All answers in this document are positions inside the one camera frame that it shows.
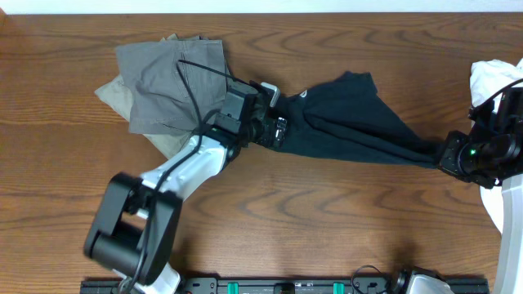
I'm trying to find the dark teal t-shirt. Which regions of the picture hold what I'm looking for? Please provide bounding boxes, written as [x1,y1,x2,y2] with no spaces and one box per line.
[273,72,441,168]

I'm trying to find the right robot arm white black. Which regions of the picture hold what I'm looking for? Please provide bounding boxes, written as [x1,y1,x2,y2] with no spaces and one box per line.
[436,80,522,294]

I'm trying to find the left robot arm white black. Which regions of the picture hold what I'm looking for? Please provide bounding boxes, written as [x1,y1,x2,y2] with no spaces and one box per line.
[83,81,287,293]

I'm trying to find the white crumpled garment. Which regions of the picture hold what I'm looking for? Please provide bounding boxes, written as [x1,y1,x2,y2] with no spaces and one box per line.
[470,60,522,233]

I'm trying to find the grey folded shorts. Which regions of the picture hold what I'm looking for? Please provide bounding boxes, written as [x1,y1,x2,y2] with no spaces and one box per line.
[115,39,227,135]

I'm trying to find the beige folded garment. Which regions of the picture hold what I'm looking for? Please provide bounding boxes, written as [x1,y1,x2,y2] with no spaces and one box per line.
[95,75,191,158]

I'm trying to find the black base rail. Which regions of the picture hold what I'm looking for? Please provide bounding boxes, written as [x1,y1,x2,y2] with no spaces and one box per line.
[79,265,489,294]

